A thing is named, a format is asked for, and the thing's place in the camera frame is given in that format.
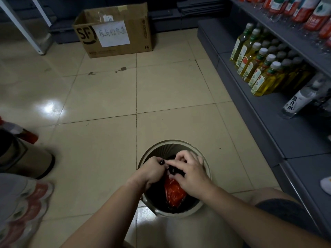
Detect person's right hand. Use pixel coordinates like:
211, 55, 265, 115
165, 150, 214, 201

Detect person's left hand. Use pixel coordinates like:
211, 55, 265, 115
128, 156, 169, 192

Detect black trash bag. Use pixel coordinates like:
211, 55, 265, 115
142, 152, 205, 214

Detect person's left forearm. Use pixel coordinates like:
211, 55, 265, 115
61, 177, 148, 248

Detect person's right forearm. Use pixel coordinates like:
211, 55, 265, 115
198, 185, 331, 248

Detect round beige trash bin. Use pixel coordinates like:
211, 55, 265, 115
137, 139, 212, 219

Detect red plastic bag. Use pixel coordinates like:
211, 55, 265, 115
164, 175, 187, 207

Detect person's bare leg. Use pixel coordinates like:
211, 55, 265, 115
248, 187, 302, 207

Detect grey metal store shelf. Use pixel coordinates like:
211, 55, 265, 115
197, 0, 331, 239

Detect person's dark shorts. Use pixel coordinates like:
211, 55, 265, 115
255, 198, 322, 239

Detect brown cardboard box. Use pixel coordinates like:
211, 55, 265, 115
72, 2, 153, 59

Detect row of yellow tea bottles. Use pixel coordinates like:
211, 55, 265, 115
230, 23, 314, 97

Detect brown cylinder with black base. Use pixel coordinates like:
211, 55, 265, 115
0, 130, 55, 180

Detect white handwritten paper sheet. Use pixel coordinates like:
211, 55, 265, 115
92, 20, 131, 48

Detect clear white-label water bottle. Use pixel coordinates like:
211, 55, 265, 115
280, 79, 325, 120

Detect red and white canister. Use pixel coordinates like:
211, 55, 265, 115
0, 116, 39, 145

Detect stack of red-white packets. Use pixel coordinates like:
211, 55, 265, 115
0, 173, 55, 248

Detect small white object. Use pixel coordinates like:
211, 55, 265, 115
320, 177, 331, 196

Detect dark grey stacked shelf boards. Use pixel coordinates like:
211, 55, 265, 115
149, 0, 228, 32

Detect white metal ladder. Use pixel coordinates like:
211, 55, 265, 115
0, 0, 53, 55

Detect row of red-label bottles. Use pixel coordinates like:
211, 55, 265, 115
236, 0, 331, 50

